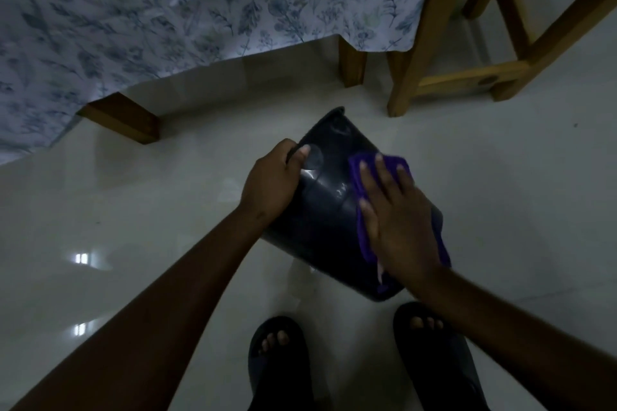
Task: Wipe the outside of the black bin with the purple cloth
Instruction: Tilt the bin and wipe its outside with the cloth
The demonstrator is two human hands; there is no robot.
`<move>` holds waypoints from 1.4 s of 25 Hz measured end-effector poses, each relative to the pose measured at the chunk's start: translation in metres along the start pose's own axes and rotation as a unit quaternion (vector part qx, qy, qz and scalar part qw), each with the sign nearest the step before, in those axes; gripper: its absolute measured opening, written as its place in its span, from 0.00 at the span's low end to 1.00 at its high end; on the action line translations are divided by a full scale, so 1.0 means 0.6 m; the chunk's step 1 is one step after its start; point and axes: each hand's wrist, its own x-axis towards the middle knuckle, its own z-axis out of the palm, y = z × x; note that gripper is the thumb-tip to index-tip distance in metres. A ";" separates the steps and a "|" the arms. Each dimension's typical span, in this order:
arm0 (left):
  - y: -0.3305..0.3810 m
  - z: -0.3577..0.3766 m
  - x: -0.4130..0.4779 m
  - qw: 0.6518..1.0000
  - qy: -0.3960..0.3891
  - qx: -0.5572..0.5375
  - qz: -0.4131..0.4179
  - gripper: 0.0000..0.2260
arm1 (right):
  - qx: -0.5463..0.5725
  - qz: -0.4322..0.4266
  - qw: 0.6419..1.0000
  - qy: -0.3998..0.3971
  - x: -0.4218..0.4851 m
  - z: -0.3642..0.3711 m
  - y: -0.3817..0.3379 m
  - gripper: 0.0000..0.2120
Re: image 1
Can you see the person's right thumb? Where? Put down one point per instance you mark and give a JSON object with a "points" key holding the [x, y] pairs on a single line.
{"points": [[369, 220]]}

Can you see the person's right hand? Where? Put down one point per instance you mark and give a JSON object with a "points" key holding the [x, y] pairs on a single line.
{"points": [[400, 227]]}

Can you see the person's left thumb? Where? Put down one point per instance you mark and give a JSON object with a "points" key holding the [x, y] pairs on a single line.
{"points": [[301, 158]]}

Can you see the black left slipper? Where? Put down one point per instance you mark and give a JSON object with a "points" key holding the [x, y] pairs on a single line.
{"points": [[279, 367]]}

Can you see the purple cleaning cloth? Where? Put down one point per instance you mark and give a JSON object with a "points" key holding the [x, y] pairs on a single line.
{"points": [[359, 174]]}

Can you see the floral blue white tablecloth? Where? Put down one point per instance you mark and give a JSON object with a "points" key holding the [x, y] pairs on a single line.
{"points": [[144, 11]]}

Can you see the black right slipper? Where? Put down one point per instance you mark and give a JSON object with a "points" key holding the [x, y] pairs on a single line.
{"points": [[434, 362]]}

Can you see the black slipper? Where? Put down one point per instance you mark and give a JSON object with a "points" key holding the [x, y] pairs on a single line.
{"points": [[434, 362], [279, 367]]}

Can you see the person's left hand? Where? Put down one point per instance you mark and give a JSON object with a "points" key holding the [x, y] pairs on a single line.
{"points": [[270, 182]]}

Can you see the person's right forearm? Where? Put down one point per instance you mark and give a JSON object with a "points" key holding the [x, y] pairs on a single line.
{"points": [[515, 333]]}

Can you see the person's left forearm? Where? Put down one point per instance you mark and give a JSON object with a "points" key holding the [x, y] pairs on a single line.
{"points": [[144, 324]]}

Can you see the wooden chair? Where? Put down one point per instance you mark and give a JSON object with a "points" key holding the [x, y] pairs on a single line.
{"points": [[482, 40]]}

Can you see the person's right middle finger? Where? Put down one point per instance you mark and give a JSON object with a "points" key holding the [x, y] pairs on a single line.
{"points": [[388, 177]]}

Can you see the black plastic bucket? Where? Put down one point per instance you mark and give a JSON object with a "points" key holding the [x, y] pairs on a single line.
{"points": [[323, 227]]}

